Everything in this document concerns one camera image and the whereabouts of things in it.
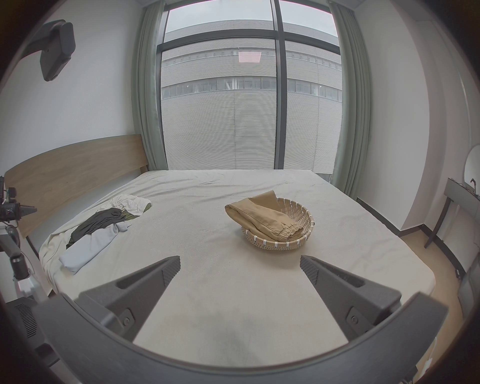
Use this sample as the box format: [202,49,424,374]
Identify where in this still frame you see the round woven basket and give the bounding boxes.
[240,197,316,250]

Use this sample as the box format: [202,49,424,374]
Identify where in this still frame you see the bed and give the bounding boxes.
[4,134,436,366]

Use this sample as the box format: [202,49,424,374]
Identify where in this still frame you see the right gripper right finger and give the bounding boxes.
[300,255,403,340]

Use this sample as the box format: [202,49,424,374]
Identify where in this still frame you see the white garment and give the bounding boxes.
[100,194,152,217]

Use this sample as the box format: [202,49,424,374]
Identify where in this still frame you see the black T-shirt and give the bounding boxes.
[66,208,132,249]

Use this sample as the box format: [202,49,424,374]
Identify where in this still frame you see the pale blue garment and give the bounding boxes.
[59,222,130,274]

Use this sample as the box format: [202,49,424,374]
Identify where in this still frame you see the grey small table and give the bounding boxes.
[424,177,480,249]

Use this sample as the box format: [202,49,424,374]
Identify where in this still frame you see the green garment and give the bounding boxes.
[121,202,153,223]

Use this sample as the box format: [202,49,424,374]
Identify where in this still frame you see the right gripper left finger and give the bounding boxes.
[75,256,181,341]

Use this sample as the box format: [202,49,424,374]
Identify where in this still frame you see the tan shorts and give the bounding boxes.
[225,190,305,241]

